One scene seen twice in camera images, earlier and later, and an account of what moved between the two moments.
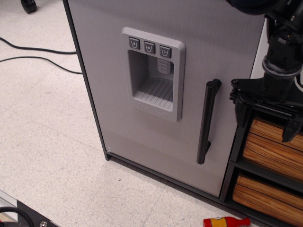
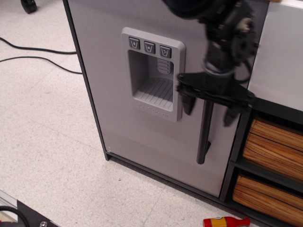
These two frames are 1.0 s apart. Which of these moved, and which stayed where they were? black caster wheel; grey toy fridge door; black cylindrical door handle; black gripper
Moved: black gripper
Stayed: black caster wheel; black cylindrical door handle; grey toy fridge door
